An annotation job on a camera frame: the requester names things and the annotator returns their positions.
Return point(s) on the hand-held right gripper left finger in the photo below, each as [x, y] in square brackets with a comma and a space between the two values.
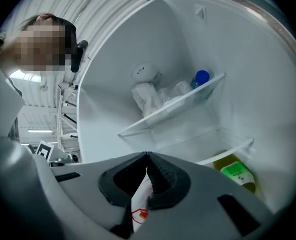
[88, 184]

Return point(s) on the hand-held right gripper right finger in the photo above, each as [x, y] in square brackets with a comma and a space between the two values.
[200, 196]

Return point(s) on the ceiling light panel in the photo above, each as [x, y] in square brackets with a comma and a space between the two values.
[25, 76]
[40, 131]

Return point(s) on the person's head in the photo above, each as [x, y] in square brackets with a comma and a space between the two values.
[40, 46]

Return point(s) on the white bag of food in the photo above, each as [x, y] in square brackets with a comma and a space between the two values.
[144, 96]

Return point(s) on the white shelf rack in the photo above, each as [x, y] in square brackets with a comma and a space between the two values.
[63, 134]

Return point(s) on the blue cap water bottle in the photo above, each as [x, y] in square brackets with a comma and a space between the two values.
[202, 77]

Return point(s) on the red label cola bottle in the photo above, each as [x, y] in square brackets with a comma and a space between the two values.
[140, 215]

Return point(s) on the olive green drink bottle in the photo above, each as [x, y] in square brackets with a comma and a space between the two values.
[237, 174]

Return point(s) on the clear jar with white lid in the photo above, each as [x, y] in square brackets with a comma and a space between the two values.
[144, 71]

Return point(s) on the glass shelf with white trim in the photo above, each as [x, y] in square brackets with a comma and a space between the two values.
[172, 106]

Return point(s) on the clear plastic fridge drawer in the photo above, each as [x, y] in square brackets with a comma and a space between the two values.
[225, 150]

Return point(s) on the clear plastic food bag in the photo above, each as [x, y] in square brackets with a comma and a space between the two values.
[177, 90]

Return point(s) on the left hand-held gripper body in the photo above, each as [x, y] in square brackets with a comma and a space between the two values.
[45, 150]

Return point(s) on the white fridge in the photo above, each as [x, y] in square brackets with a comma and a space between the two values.
[250, 84]

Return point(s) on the black head-mounted camera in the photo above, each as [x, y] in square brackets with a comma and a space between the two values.
[78, 56]

